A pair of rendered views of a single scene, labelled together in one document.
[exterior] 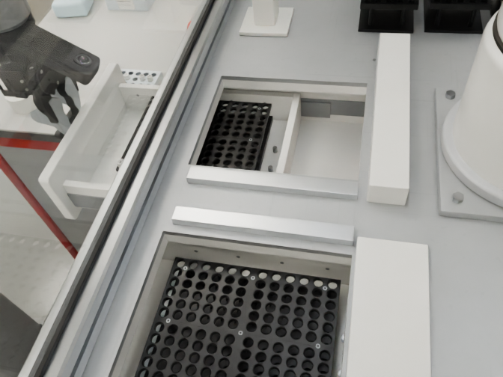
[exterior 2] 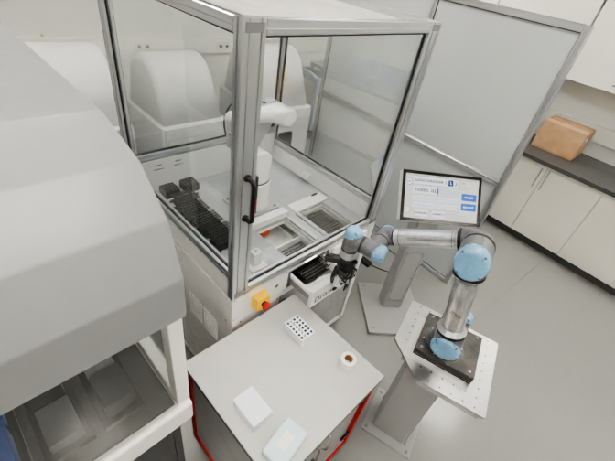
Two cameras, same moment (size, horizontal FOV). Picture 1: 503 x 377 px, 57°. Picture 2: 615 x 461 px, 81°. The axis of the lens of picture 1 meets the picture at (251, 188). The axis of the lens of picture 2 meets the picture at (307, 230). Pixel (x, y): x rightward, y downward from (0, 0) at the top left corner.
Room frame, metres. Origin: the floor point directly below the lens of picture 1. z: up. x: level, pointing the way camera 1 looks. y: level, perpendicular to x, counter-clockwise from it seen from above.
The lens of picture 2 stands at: (1.86, 0.53, 2.15)
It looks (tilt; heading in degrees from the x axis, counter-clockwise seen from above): 38 degrees down; 200
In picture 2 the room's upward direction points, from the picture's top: 11 degrees clockwise
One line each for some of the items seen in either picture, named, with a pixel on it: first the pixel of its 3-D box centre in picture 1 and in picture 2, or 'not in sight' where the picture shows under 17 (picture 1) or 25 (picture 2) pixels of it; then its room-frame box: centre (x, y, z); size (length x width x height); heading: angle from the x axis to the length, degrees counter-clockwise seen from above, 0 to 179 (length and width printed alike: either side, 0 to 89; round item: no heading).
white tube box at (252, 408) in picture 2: not in sight; (252, 408); (1.28, 0.25, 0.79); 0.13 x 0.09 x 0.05; 70
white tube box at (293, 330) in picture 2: not in sight; (298, 329); (0.87, 0.23, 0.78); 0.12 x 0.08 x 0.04; 69
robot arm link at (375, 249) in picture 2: not in sight; (374, 248); (0.63, 0.41, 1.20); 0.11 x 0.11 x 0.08; 83
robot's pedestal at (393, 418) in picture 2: not in sight; (413, 389); (0.58, 0.84, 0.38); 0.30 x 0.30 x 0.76; 86
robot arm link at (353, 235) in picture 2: not in sight; (352, 239); (0.64, 0.31, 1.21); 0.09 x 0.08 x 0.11; 83
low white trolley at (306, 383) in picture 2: not in sight; (277, 412); (1.06, 0.27, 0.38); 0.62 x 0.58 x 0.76; 161
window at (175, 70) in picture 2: not in sight; (168, 126); (0.84, -0.48, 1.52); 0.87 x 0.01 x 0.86; 71
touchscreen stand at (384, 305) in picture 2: not in sight; (410, 263); (-0.26, 0.59, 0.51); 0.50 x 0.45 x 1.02; 29
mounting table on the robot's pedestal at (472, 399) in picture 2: not in sight; (439, 358); (0.59, 0.87, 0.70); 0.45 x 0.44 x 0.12; 86
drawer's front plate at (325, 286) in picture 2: not in sight; (330, 285); (0.62, 0.26, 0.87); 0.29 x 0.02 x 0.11; 161
